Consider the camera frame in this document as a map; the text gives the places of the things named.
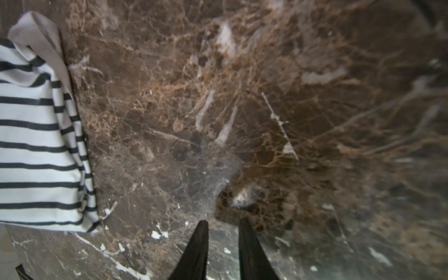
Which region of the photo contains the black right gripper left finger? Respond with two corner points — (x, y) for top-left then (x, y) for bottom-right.
(169, 220), (209, 280)

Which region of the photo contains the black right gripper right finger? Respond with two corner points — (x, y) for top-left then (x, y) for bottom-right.
(239, 219), (279, 280)

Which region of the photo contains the striped tank top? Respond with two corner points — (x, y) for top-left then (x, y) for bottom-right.
(1, 12), (100, 233)

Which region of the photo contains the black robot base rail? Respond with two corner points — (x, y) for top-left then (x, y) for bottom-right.
(16, 265), (33, 280)

